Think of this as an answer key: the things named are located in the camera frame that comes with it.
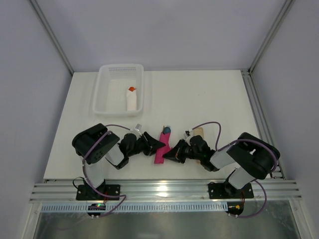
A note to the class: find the right controller board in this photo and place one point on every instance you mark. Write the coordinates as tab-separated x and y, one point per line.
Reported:
235	208

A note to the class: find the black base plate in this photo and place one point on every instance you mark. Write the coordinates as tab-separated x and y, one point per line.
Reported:
86	193
227	191

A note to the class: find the pink paper napkin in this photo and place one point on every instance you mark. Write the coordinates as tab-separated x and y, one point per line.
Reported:
163	138

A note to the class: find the left controller board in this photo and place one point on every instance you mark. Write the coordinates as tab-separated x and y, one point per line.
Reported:
97	210

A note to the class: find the beige wooden utensil tray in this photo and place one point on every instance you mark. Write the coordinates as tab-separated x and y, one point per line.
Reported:
199	132

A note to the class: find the aluminium frame post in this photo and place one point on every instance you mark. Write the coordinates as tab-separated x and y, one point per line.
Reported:
279	19
51	35

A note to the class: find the white plastic basket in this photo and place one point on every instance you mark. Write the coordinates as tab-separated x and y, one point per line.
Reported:
113	80

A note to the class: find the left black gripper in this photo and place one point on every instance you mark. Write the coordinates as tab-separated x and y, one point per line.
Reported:
147	145

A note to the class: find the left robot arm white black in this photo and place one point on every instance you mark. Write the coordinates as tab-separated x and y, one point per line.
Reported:
98	143

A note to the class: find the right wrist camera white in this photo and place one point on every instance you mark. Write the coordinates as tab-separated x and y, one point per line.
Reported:
188	133

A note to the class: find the controller board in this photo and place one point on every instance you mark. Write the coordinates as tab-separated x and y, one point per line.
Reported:
97	210
235	208

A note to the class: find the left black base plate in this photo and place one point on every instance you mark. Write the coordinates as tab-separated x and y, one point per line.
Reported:
86	193

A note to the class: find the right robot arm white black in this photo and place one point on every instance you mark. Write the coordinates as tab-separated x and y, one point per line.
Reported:
256	159

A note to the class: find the aluminium front rail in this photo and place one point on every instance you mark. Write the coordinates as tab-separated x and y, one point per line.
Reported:
160	190

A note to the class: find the white rolled napkin bundle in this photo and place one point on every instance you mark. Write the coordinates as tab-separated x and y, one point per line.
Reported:
131	99

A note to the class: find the right aluminium frame post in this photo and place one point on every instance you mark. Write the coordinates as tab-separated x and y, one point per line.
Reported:
279	19

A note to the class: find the right aluminium side rail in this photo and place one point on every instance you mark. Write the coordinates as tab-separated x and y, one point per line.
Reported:
258	113

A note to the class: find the white slotted cable duct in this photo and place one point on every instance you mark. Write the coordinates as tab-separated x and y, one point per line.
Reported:
143	207

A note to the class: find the left aluminium frame post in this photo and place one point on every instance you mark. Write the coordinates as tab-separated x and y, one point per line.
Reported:
51	35

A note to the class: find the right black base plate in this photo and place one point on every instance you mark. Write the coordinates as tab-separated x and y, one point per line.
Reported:
227	191

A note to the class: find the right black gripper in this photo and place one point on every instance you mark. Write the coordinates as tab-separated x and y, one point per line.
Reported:
180	151

